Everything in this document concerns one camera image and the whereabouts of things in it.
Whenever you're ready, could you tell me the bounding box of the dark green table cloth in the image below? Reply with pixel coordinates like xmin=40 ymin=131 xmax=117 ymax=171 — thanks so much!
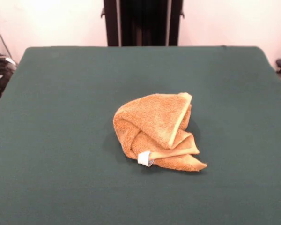
xmin=0 ymin=45 xmax=281 ymax=225

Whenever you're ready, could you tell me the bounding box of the black stand frame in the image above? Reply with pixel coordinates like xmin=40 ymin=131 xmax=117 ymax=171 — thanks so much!
xmin=99 ymin=0 xmax=185 ymax=47

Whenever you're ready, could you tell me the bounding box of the orange-tan terry towel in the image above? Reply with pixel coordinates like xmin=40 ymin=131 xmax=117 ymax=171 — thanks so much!
xmin=112 ymin=92 xmax=208 ymax=173

